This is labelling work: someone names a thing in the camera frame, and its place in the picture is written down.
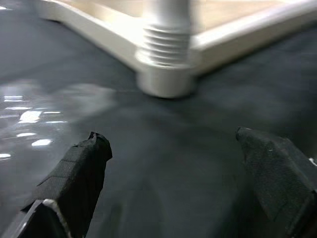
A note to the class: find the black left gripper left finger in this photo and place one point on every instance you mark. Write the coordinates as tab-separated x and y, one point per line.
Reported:
74	178

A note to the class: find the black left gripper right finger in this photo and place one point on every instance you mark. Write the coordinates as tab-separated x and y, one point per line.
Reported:
280	178

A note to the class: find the white plastic table leg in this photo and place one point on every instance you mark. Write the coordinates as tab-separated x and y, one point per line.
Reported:
166	42

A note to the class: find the white plastic children table top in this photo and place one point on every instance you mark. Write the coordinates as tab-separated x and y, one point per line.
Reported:
166	81

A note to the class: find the clear crossed tape patch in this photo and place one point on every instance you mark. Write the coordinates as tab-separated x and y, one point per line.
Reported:
29	116

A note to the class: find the black tablecloth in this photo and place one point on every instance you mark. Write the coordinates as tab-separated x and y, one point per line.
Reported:
173	148

